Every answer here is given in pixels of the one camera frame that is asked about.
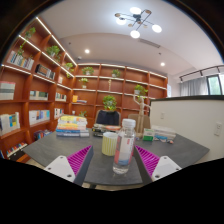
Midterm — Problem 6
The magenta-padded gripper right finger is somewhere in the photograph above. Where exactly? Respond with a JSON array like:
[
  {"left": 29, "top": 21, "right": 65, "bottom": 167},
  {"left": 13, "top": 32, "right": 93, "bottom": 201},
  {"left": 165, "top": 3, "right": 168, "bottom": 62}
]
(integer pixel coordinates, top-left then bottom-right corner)
[{"left": 133, "top": 145, "right": 183, "bottom": 186}]

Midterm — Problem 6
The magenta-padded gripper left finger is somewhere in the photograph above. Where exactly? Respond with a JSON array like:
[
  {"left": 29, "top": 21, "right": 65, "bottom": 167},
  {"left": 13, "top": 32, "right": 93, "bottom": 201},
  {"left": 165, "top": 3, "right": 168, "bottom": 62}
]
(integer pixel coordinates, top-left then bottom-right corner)
[{"left": 43, "top": 145, "right": 95, "bottom": 187}]

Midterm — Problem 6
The clear plastic water bottle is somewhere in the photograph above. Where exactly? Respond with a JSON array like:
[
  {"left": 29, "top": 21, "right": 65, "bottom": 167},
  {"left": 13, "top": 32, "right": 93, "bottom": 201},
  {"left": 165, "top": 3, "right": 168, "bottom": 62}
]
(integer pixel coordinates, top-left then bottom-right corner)
[{"left": 112, "top": 118, "right": 137, "bottom": 175}]

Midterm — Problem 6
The white book stack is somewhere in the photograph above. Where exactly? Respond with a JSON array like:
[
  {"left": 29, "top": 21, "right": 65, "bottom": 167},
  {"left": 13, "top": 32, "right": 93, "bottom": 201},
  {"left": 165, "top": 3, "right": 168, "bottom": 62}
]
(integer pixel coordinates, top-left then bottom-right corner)
[{"left": 151, "top": 124, "right": 177, "bottom": 143}]

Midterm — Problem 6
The colourful book stack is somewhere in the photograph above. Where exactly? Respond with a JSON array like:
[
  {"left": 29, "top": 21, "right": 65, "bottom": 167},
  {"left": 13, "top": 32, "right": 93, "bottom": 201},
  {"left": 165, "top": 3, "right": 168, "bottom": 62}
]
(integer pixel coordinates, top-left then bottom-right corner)
[{"left": 55, "top": 115, "right": 90, "bottom": 138}]

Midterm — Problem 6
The white partition with dark top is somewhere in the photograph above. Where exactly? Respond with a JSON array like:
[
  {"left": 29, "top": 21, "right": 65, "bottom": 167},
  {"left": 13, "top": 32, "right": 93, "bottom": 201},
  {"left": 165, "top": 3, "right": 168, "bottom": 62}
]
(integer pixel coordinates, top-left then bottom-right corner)
[{"left": 148, "top": 94, "right": 224, "bottom": 164}]

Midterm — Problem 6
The tan wooden chair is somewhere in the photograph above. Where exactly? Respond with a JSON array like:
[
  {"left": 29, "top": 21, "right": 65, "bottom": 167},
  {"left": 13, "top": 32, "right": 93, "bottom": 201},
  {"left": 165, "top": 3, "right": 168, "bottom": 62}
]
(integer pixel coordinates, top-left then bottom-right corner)
[{"left": 128, "top": 113, "right": 152, "bottom": 134}]

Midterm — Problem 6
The yellow striped white cup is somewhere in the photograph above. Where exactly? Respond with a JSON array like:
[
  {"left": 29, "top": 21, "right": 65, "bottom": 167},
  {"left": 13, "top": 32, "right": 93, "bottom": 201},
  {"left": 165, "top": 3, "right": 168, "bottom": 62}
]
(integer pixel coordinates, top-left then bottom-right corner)
[{"left": 101, "top": 131, "right": 119, "bottom": 157}]

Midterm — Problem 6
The dark book stack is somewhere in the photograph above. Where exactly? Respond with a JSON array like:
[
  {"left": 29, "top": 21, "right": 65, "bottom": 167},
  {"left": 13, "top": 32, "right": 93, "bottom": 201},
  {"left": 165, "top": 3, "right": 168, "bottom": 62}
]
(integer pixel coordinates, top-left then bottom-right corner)
[{"left": 91, "top": 123, "right": 122, "bottom": 138}]

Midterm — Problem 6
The wooden artist mannequin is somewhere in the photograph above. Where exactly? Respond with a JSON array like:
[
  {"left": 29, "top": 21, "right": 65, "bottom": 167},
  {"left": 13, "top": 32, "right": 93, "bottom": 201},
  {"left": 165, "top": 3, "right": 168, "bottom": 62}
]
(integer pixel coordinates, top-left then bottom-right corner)
[{"left": 133, "top": 94, "right": 149, "bottom": 138}]

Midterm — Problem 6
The dark blue chair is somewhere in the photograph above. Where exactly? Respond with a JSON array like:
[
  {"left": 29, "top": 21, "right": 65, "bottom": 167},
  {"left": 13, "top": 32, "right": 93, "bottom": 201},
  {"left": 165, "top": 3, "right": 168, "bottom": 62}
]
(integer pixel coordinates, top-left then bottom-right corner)
[{"left": 94, "top": 109, "right": 122, "bottom": 127}]

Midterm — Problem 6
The orange wooden shelf unit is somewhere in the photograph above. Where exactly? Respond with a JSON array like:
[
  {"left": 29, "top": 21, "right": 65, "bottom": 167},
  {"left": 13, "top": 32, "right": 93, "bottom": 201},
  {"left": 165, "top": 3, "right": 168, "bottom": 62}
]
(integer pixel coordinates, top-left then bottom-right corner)
[{"left": 0, "top": 16, "right": 168, "bottom": 164}]

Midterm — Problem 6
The grey curtain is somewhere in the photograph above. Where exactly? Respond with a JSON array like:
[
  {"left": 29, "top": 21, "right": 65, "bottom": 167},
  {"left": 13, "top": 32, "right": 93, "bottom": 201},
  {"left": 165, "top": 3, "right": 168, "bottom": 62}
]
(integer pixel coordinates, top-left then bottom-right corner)
[{"left": 179, "top": 76, "right": 209, "bottom": 98}]

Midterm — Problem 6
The window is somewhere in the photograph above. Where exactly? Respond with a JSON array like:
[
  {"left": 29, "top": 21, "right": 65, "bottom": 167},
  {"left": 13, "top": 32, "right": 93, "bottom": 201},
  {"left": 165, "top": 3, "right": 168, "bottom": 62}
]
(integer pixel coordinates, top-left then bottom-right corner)
[{"left": 206, "top": 73, "right": 224, "bottom": 96}]

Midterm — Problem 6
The black ceiling track light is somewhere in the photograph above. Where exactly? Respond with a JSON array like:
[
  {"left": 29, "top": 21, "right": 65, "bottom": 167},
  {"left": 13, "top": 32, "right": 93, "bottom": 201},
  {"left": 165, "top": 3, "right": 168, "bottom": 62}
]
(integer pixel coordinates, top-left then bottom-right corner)
[{"left": 178, "top": 64, "right": 224, "bottom": 83}]

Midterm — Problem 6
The ceiling air vent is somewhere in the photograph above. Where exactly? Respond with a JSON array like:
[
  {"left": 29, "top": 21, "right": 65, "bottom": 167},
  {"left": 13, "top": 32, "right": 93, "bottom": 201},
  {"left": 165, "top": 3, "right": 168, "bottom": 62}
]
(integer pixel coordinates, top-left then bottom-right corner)
[{"left": 138, "top": 38, "right": 162, "bottom": 49}]

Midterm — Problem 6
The branched globe ceiling lamp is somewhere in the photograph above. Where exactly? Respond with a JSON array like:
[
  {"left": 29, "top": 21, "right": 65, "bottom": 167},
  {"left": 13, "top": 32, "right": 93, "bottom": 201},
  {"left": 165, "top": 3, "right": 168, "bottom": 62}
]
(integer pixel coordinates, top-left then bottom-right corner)
[{"left": 114, "top": 6, "right": 163, "bottom": 39}]

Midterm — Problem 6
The white wall socket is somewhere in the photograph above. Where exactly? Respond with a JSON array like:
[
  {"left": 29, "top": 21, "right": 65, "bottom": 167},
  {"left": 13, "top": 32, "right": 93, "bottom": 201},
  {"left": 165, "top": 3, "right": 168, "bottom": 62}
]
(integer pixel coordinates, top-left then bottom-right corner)
[{"left": 214, "top": 122, "right": 224, "bottom": 137}]

